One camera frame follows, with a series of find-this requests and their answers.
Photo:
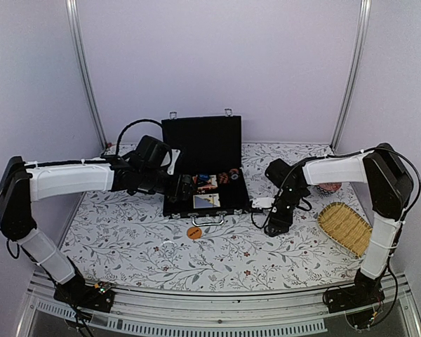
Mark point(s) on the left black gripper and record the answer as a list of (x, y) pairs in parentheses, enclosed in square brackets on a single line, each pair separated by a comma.
[(184, 194)]

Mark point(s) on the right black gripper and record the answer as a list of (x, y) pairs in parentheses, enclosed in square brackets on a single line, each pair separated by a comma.
[(277, 222)]

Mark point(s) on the black poker case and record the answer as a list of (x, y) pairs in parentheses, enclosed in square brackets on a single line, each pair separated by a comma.
[(209, 145)]

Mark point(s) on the blue playing card box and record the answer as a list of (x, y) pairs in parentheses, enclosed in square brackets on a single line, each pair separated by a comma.
[(206, 201)]

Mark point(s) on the orange dealer button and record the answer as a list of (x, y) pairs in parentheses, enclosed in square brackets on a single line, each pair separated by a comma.
[(194, 233)]

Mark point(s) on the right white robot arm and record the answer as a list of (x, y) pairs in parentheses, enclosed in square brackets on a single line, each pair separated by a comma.
[(394, 185)]

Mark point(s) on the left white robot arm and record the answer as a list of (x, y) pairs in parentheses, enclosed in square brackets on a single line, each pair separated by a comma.
[(34, 194)]

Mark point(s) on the red patterned bowl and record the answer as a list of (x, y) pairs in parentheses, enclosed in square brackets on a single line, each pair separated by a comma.
[(329, 188)]

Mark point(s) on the woven bamboo tray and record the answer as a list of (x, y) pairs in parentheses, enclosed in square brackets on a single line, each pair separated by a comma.
[(346, 227)]

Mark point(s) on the orange chip stack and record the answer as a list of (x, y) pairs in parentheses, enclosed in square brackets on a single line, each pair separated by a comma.
[(223, 178)]

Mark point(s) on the card deck in case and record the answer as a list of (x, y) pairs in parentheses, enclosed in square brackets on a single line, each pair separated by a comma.
[(205, 183)]

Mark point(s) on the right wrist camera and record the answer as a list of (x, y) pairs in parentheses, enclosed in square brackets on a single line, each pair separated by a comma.
[(262, 203)]

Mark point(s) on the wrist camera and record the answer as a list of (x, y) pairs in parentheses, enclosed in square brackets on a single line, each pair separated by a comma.
[(262, 203), (170, 160)]

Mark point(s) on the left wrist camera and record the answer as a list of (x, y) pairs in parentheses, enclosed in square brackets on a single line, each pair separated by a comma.
[(170, 160)]

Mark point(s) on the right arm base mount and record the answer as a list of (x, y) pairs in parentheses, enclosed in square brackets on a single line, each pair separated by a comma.
[(352, 297)]

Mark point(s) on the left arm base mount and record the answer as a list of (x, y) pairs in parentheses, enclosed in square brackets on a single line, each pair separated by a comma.
[(77, 293)]

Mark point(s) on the left aluminium frame post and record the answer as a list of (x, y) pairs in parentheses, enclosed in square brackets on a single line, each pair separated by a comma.
[(75, 29)]

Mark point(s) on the aluminium frame post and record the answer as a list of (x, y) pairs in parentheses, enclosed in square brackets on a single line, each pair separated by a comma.
[(75, 29), (359, 43)]

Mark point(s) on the right aluminium frame post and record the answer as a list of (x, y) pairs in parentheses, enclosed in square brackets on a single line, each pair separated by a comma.
[(359, 43)]

